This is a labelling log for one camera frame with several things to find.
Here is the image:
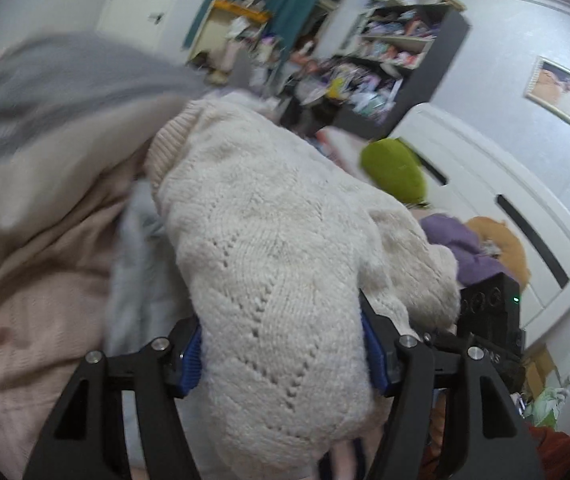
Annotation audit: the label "white pillow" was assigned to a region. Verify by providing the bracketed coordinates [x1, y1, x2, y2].
[315, 127, 366, 171]

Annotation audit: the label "grey and pink duvet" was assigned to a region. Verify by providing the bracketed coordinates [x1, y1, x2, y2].
[0, 32, 216, 480]

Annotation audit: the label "cardboard box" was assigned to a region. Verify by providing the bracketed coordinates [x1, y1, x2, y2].
[522, 345, 566, 401]

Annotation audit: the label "yellow topped shelf unit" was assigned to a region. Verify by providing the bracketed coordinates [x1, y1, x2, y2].
[190, 0, 273, 68]

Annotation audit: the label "framed wall photo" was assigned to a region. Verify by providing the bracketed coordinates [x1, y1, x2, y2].
[524, 56, 570, 141]

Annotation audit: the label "white bed headboard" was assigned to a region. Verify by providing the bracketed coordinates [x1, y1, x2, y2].
[390, 102, 570, 328]

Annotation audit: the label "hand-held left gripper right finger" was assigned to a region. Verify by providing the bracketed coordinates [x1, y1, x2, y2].
[359, 292, 540, 480]

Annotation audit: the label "red cloth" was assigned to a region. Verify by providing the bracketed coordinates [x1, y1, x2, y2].
[527, 422, 570, 480]

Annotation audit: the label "green plush pillow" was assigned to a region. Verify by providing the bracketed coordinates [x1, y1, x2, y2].
[360, 139, 430, 207]

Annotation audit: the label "light grey cloth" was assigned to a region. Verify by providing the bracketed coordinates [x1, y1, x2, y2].
[107, 180, 200, 361]

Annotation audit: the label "dark bookshelf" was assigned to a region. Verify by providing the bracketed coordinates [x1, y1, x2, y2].
[332, 2, 470, 136]

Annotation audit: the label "purple cloth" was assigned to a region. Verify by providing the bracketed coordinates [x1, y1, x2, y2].
[421, 212, 506, 286]

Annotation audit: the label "cream knit cardigan black bows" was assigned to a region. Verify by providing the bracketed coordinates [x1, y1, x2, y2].
[145, 91, 463, 471]

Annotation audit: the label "orange plush toy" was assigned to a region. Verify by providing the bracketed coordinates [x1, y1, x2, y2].
[465, 216, 533, 291]

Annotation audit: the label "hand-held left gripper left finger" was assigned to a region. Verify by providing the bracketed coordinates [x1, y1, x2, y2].
[22, 317, 204, 480]

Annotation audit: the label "white door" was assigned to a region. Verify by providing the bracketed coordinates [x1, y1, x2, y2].
[96, 0, 186, 56]

